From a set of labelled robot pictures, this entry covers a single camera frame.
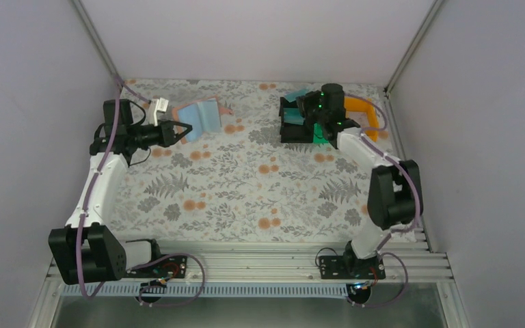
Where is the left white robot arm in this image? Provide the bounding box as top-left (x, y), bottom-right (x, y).
top-left (48, 98), bottom-right (192, 285)

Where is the orange leather card holder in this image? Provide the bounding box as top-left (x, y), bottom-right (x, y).
top-left (172, 96), bottom-right (234, 144)

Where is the teal credit card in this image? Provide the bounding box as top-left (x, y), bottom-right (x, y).
top-left (282, 108), bottom-right (305, 126)
top-left (284, 89), bottom-right (310, 103)

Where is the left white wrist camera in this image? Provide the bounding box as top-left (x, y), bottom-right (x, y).
top-left (147, 97), bottom-right (169, 126)

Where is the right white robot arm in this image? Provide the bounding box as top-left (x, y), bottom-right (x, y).
top-left (296, 83), bottom-right (423, 271)

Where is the green plastic bin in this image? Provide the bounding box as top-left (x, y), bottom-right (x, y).
top-left (312, 123), bottom-right (329, 144)

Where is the aluminium mounting rail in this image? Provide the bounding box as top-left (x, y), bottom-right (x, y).
top-left (159, 241), bottom-right (454, 283)

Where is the orange plastic bin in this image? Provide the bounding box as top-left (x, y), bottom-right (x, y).
top-left (344, 96), bottom-right (379, 128)

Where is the black plastic bin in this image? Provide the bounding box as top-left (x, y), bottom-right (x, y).
top-left (279, 97), bottom-right (314, 144)

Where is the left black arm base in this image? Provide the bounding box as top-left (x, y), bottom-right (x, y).
top-left (122, 238), bottom-right (188, 294)

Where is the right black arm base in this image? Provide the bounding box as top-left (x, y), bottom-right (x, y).
top-left (314, 241), bottom-right (386, 305)

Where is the floral table mat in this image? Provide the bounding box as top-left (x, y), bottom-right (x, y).
top-left (109, 79), bottom-right (371, 242)

